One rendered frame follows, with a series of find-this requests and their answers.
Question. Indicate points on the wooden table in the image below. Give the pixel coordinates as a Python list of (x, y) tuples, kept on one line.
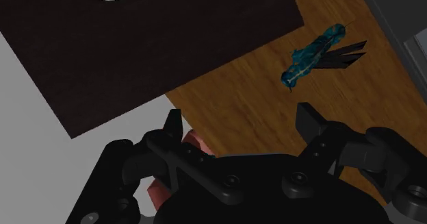
[(247, 116)]

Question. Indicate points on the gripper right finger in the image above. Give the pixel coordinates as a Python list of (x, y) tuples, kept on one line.
[(377, 150)]

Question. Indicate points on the blue bird figure black tail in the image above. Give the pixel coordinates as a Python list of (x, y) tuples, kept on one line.
[(308, 58)]

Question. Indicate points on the pink red block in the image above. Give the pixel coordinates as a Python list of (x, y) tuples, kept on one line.
[(196, 141)]

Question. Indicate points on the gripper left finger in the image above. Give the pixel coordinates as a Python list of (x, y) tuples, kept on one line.
[(116, 170)]

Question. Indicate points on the dark robot stand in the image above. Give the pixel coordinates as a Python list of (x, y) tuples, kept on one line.
[(133, 49)]

